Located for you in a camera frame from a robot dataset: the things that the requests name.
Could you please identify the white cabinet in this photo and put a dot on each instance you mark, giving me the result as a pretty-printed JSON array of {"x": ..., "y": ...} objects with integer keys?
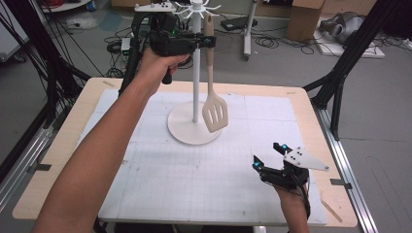
[{"x": 9, "y": 35}]

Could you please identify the grey rounded device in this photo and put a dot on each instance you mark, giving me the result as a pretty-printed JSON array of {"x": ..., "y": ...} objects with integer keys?
[{"x": 345, "y": 27}]

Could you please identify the black metal frame strut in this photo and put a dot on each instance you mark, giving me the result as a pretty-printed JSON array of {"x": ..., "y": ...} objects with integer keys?
[
  {"x": 48, "y": 64},
  {"x": 343, "y": 64}
]

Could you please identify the black flat device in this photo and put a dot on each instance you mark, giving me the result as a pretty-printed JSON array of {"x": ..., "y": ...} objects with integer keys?
[{"x": 237, "y": 23}]

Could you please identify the white floor stand pole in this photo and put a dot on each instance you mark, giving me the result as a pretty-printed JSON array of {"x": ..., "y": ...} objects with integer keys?
[{"x": 247, "y": 39}]

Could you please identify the beige slotted spatula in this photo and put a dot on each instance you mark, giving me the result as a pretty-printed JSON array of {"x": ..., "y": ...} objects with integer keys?
[{"x": 215, "y": 113}]

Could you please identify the small white power supply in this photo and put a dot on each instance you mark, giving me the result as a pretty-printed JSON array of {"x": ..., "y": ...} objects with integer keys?
[{"x": 125, "y": 45}]

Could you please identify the thin wooden stick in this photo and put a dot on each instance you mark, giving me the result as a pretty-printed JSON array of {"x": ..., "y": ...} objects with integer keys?
[{"x": 332, "y": 210}]

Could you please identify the white round table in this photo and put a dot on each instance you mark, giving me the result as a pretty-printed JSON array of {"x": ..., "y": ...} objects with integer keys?
[{"x": 64, "y": 6}]

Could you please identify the black tape piece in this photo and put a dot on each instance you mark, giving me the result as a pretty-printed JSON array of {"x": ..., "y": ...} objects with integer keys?
[
  {"x": 42, "y": 167},
  {"x": 341, "y": 183}
]

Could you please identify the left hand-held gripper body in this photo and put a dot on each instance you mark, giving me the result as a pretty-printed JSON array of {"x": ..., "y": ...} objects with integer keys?
[{"x": 165, "y": 42}]

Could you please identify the person's left hand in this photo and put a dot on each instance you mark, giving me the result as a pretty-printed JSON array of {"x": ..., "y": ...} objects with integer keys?
[{"x": 152, "y": 71}]

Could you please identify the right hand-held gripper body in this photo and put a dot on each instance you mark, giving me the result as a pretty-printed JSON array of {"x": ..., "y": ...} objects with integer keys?
[{"x": 302, "y": 160}]

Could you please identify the person's right hand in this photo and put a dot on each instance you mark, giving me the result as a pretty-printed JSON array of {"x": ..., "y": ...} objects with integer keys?
[{"x": 293, "y": 204}]

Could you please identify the white grid mat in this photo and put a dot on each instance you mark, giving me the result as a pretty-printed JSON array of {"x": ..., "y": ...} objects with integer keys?
[{"x": 210, "y": 181}]

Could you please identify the aluminium rail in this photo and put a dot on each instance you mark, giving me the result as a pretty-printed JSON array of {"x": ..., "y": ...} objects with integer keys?
[
  {"x": 22, "y": 171},
  {"x": 350, "y": 152}
]

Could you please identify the brown cardboard box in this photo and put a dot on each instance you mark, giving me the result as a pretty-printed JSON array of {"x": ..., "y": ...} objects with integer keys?
[{"x": 304, "y": 22}]

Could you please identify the white flat board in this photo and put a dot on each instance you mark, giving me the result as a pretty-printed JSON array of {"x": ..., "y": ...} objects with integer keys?
[{"x": 356, "y": 51}]

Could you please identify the white utensil stand with hooks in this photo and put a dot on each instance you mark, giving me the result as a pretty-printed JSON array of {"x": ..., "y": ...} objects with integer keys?
[{"x": 196, "y": 84}]

